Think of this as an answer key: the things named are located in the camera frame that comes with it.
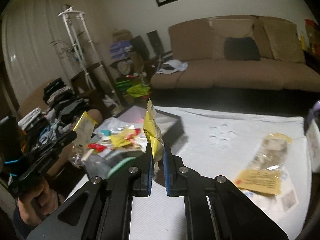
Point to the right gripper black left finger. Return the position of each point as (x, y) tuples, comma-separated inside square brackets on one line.
[(134, 177)]

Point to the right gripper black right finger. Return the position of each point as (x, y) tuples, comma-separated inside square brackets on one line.
[(179, 179)]

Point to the yellow foil packet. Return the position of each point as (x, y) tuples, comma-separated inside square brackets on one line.
[(154, 137)]

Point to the red snack packet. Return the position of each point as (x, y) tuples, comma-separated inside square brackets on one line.
[(97, 147)]

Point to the clear plastic packet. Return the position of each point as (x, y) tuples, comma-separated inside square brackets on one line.
[(84, 129)]

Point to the person's left hand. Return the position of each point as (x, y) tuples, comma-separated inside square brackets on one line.
[(37, 203)]

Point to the large black storage box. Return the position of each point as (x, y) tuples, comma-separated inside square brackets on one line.
[(171, 126)]

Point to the clear bag yellow label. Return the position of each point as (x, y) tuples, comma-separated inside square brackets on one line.
[(263, 173)]

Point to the yellow green bag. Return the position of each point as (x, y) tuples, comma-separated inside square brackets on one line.
[(138, 90)]

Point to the white cloth on sofa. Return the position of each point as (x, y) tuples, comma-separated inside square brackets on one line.
[(172, 66)]

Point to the dark cushion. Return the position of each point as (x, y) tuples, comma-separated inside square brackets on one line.
[(241, 49)]

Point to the brown sofa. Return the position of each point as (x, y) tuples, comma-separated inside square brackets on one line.
[(200, 42)]

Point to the purple tape dispenser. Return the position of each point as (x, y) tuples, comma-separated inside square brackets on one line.
[(313, 112)]

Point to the white coat rack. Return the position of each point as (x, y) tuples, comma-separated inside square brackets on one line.
[(67, 16)]

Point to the white plastic six-ring holder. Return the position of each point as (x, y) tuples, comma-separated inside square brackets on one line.
[(221, 136)]

